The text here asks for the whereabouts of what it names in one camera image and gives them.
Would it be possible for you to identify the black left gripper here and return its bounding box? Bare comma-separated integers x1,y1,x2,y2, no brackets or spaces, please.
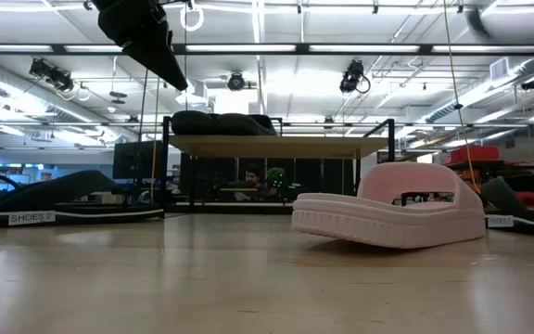
91,0,190,93

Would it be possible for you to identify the black foam slide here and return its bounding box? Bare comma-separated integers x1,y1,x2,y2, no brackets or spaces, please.
214,112,278,137
170,109,218,136

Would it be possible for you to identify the black sandal with white stripe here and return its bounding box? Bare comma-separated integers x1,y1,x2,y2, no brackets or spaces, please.
0,169,166,230
479,175,534,240

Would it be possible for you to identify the pink foam slide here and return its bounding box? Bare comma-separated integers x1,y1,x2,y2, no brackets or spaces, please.
291,161,487,251

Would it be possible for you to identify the black computer monitor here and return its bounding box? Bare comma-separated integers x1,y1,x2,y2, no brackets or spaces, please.
112,140,164,181

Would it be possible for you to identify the person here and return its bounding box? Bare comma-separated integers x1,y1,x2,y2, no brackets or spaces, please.
231,163,269,202

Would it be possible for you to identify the green potted plant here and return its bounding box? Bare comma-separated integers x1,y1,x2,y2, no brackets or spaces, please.
266,166,287,189

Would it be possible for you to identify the red box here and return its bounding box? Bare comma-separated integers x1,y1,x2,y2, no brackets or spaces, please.
449,145,501,165

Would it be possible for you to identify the black background table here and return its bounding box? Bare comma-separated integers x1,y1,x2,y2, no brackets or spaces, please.
445,160,534,187

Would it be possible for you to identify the black overhead frame beam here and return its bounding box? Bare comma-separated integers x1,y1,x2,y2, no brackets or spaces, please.
0,43,534,58

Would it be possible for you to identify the white hanging ring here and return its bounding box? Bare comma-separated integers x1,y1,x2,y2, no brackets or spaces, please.
179,3,206,33

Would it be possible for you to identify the black hanging cable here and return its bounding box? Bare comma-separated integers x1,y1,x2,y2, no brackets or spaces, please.
137,69,150,143

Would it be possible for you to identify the black round ceiling camera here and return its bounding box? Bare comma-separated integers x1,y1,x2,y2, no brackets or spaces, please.
226,71,247,93

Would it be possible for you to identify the yellow hanging cable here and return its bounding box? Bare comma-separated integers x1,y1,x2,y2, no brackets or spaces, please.
441,0,482,194
149,90,162,206

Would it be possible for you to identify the black ceiling camera cluster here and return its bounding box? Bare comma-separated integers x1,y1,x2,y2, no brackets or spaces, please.
28,57,76,93

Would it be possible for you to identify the wooden shelf with black frame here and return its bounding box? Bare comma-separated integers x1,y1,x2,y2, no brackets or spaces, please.
159,115,396,217

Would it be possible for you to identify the black ceiling camera with cable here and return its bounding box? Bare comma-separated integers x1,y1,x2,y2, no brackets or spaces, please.
338,58,372,96

